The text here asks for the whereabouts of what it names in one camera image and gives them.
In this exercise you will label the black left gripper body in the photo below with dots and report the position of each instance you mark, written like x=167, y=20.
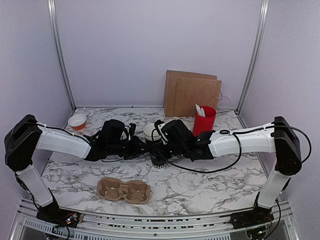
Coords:
x=117, y=149

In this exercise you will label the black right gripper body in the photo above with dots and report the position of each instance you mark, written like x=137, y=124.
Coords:
x=176, y=151

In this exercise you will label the black paper coffee cup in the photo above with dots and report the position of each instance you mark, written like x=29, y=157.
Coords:
x=157, y=161

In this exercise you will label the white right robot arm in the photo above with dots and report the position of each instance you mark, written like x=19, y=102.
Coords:
x=276, y=139

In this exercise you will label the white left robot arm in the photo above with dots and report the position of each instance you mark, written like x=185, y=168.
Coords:
x=28, y=138

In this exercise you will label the stacked black paper cups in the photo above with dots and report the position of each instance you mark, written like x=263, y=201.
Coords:
x=151, y=135

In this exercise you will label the red plastic cup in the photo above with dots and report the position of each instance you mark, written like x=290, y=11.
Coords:
x=204, y=124

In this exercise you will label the white wrapped stirrers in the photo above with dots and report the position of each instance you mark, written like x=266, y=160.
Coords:
x=200, y=110

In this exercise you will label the orange white bowl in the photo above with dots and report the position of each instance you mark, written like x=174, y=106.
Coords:
x=77, y=121

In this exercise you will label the brown cardboard cup carrier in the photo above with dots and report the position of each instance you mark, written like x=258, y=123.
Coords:
x=133, y=191

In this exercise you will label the brown paper bag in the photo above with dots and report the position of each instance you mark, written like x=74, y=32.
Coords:
x=185, y=90

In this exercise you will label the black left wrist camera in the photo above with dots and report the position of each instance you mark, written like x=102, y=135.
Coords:
x=113, y=131

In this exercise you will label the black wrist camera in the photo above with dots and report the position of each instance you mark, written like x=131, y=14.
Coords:
x=113, y=131
x=175, y=133

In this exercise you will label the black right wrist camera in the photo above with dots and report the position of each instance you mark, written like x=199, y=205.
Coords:
x=175, y=133

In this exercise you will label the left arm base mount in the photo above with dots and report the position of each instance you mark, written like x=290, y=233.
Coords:
x=61, y=217

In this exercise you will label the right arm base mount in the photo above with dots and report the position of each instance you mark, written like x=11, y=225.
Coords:
x=251, y=218

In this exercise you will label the aluminium front rail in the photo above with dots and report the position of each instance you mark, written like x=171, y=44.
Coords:
x=104, y=226

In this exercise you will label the left aluminium frame post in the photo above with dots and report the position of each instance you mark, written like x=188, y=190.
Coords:
x=59, y=52

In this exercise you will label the aluminium frame post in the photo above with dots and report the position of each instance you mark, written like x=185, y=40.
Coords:
x=59, y=52
x=258, y=42

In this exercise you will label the right aluminium frame post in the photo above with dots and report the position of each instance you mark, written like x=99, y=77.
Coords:
x=258, y=42

